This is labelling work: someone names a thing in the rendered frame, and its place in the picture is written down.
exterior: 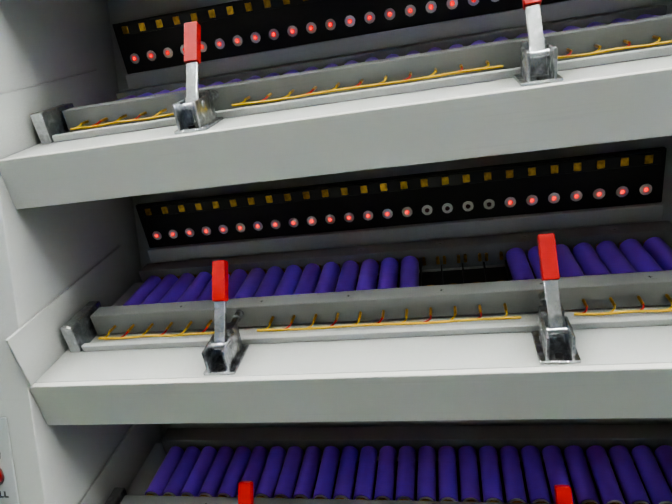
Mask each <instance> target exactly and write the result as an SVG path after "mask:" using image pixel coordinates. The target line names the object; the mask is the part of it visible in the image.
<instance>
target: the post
mask: <svg viewBox="0 0 672 504"><path fill-rule="evenodd" d="M96 70H99V72H100V75H101V78H102V82H103V85H104V88H105V91H106V94H107V97H108V100H109V102H111V101H116V100H118V99H117V96H116V93H119V89H118V82H117V74H116V66H115V58H114V50H113V43H112V35H111V27H110V19H109V11H108V4H107V0H0V94H4V93H8V92H12V91H16V90H20V89H24V88H28V87H32V86H36V85H40V84H44V83H48V82H52V81H56V80H60V79H64V78H68V77H72V76H76V75H80V74H84V73H88V72H92V71H96ZM120 245H122V248H123V251H124V253H125V256H126V259H127V262H128V264H129V267H130V270H131V273H132V275H133V278H134V281H135V283H140V282H142V280H141V277H140V274H139V271H140V270H141V261H140V253H139V245H138V238H137V230H136V222H135V214H134V206H133V199H132V197H123V198H114V199H105V200H96V201H87V202H79V203H70V204H61V205H52V206H43V207H34V208H25V209H16V207H15V205H14V203H13V201H12V198H11V196H10V194H9V191H8V189H7V187H6V185H5V182H4V180H3V178H2V175H1V173H0V418H2V417H6V418H7V424H8V431H9V438H10V444H11V451H12V457H13V464H14V470H15V477H16V484H17V490H18V497H19V503H20V504H79V502H80V501H81V499H82V498H83V496H84V495H85V494H86V492H87V491H88V489H89V488H90V486H91V485H92V483H93V482H94V480H95V479H96V477H97V476H98V475H99V473H100V472H101V470H102V469H103V467H104V466H105V464H106V463H107V461H108V460H109V458H110V457H111V456H112V454H113V453H114V451H115V450H116V448H117V447H118V445H119V444H120V442H121V441H122V439H123V438H124V437H125V435H126V434H127V432H128V431H129V429H130V428H131V426H132V425H133V424H100V425H47V423H46V421H45V419H44V417H43V415H42V413H41V411H40V409H39V407H38V405H37V403H36V401H35V399H34V397H33V395H32V393H31V391H30V389H29V386H28V385H27V383H26V381H25V379H24V377H23V375H22V373H21V371H20V369H19V367H18V365H17V363H16V361H15V359H14V357H13V355H12V353H11V351H10V349H9V347H8V345H7V343H6V341H5V340H6V339H7V338H8V337H10V336H11V335H12V334H13V333H14V332H16V331H17V330H18V329H19V328H20V327H22V326H23V325H24V324H25V323H27V322H28V321H29V320H30V319H31V318H33V317H34V316H35V315H36V314H37V313H39V312H40V311H41V310H42V309H43V308H45V307H46V306H47V305H48V304H49V303H51V302H52V301H53V300H54V299H55V298H57V297H58V296H59V295H60V294H62V293H63V292H64V291H65V290H66V289H68V288H69V287H70V286H71V285H72V284H74V283H75V282H76V281H77V280H78V279H80V278H81V277H82V276H83V275H84V274H86V273H87V272H88V271H89V270H91V269H92V268H93V267H94V266H95V265H97V264H98V263H99V262H100V261H101V260H103V259H104V258H105V257H106V256H107V255H109V254H110V253H111V252H112V251H113V250H115V249H116V248H117V247H118V246H120Z"/></svg>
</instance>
